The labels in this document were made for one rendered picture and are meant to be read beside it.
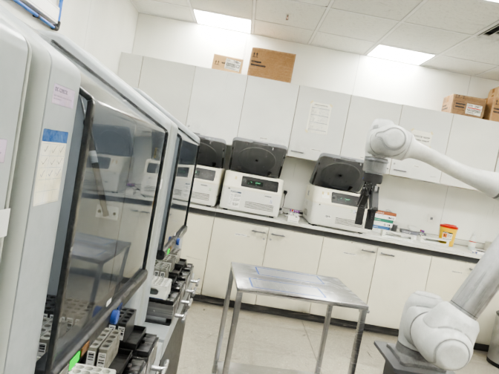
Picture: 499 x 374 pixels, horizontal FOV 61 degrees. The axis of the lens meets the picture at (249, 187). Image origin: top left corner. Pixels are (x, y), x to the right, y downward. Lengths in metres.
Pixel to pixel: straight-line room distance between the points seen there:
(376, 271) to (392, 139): 2.75
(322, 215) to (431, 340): 2.48
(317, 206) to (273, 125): 0.90
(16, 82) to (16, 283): 0.24
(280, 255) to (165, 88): 1.94
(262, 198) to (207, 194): 0.50
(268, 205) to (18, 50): 3.47
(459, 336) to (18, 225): 1.37
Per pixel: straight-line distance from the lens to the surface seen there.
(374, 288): 4.18
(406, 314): 1.83
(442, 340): 1.60
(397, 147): 1.49
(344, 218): 3.98
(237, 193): 3.85
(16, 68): 0.50
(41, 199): 0.59
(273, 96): 4.18
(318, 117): 4.20
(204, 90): 4.19
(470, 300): 1.66
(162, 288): 1.58
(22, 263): 0.59
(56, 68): 0.57
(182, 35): 4.70
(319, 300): 1.94
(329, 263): 4.02
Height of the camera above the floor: 1.35
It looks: 3 degrees down
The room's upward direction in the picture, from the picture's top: 10 degrees clockwise
